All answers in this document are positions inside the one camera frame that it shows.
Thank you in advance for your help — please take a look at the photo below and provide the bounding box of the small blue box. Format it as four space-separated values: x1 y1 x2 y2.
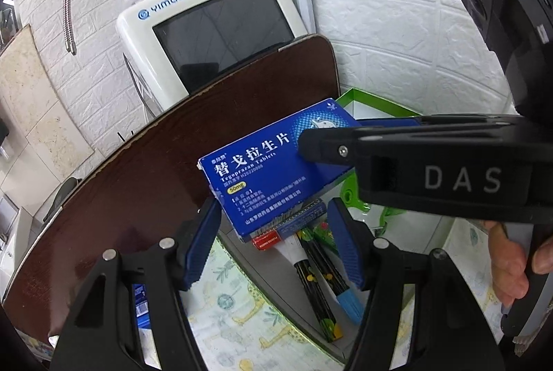
131 284 153 331

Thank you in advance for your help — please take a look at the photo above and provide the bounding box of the green and white plastic item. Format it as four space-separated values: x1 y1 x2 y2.
340 176 407 230

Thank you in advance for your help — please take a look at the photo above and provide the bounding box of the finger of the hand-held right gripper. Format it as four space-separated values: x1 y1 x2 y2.
298 127 532 171
358 115 523 129

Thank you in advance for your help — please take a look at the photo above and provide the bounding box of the person's right hand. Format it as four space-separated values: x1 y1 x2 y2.
483 221 553 307

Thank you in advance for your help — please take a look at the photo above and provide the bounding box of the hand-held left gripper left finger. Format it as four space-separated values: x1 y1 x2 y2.
49 198 223 371

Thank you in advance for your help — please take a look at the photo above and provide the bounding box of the black patterned pen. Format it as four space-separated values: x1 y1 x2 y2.
276 241 345 342

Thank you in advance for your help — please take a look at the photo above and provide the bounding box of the white and green cardboard box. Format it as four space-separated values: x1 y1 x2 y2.
216 88 459 363

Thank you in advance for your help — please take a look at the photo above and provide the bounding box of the blue medicine box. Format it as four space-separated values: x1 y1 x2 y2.
198 98 364 244

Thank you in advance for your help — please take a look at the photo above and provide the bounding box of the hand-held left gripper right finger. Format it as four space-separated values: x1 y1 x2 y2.
326 198 506 371

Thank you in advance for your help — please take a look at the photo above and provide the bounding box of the white monitor device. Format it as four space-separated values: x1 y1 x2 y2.
116 0 300 112

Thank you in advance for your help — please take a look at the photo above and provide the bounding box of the small red label box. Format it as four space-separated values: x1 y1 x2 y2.
252 233 284 251

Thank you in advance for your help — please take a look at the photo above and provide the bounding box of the dark brown wooden board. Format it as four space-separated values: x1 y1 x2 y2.
0 34 342 350

